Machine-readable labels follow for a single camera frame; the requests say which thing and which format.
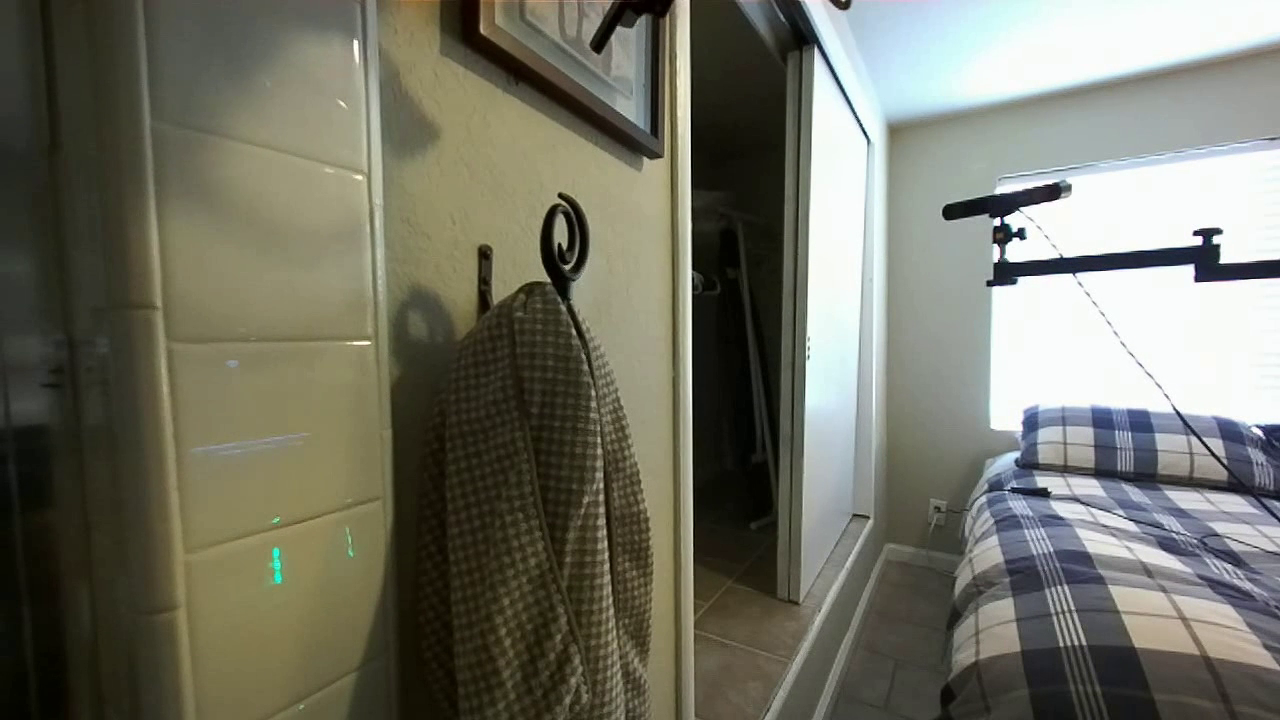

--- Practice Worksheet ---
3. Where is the dark framed wall picture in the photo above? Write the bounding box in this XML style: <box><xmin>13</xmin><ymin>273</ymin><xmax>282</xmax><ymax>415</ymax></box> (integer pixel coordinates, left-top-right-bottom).
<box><xmin>459</xmin><ymin>0</ymin><xmax>667</xmax><ymax>163</ymax></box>

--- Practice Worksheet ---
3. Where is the white sliding closet door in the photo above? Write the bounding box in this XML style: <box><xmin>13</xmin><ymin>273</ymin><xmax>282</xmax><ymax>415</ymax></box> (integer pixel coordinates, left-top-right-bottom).
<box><xmin>775</xmin><ymin>36</ymin><xmax>879</xmax><ymax>607</ymax></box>

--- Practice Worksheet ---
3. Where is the checked hanging cloth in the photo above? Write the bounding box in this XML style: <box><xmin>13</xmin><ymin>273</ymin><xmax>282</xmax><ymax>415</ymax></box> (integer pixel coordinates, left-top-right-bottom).
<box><xmin>409</xmin><ymin>276</ymin><xmax>660</xmax><ymax>720</ymax></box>

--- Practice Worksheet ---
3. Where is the bright window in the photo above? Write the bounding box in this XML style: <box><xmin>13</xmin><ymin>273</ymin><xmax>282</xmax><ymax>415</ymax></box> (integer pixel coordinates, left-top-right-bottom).
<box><xmin>983</xmin><ymin>134</ymin><xmax>1280</xmax><ymax>440</ymax></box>

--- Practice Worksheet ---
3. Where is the blue white plaid pillow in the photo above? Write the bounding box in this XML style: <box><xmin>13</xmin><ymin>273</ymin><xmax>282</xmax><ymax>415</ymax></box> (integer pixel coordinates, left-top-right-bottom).
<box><xmin>1018</xmin><ymin>403</ymin><xmax>1280</xmax><ymax>498</ymax></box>

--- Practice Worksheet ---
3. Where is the blue white plaid bed blanket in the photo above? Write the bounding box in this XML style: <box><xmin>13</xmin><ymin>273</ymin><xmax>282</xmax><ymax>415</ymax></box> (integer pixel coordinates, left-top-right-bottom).
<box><xmin>937</xmin><ymin>447</ymin><xmax>1280</xmax><ymax>720</ymax></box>

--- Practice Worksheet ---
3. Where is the black spiral wall hook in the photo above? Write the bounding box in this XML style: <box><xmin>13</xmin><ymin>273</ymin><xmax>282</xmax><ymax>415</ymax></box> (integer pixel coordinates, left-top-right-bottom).
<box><xmin>536</xmin><ymin>186</ymin><xmax>595</xmax><ymax>309</ymax></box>

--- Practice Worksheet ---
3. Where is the black plain wall hook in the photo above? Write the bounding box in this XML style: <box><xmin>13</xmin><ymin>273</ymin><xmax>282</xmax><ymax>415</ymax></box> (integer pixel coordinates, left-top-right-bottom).
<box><xmin>474</xmin><ymin>238</ymin><xmax>499</xmax><ymax>319</ymax></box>

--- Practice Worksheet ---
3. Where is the black stereo camera bar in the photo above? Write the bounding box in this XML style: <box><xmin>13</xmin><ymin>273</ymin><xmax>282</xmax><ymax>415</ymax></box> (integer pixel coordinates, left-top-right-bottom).
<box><xmin>937</xmin><ymin>177</ymin><xmax>1075</xmax><ymax>222</ymax></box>

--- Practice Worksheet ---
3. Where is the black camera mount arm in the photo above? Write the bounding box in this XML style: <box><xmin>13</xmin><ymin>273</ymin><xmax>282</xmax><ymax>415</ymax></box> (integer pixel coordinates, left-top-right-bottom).
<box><xmin>983</xmin><ymin>214</ymin><xmax>1280</xmax><ymax>293</ymax></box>

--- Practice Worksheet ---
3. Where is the black camera cable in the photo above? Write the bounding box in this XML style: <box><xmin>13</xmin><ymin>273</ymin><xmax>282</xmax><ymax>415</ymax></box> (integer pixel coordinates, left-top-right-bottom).
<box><xmin>1018</xmin><ymin>207</ymin><xmax>1280</xmax><ymax>498</ymax></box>

